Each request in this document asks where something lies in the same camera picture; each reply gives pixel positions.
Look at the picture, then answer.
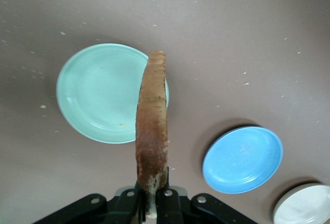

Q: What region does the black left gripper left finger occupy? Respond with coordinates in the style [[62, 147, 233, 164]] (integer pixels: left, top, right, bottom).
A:
[[33, 181, 146, 224]]

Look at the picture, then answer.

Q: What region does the mint green round plate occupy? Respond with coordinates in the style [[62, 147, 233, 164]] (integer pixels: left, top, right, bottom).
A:
[[56, 43, 170, 145]]

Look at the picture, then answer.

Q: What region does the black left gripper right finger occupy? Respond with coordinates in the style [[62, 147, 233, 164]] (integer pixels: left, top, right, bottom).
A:
[[156, 166, 256, 224]]

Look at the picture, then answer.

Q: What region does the brown toast bread slice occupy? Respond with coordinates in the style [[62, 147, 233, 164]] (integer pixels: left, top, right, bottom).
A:
[[135, 50, 170, 220]]

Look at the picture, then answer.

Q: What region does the beige round plate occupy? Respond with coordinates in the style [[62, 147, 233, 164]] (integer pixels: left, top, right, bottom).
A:
[[272, 184, 330, 224]]

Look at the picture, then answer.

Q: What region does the blue round plate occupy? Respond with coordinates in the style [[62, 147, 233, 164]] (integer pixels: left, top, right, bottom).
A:
[[202, 126, 284, 195]]

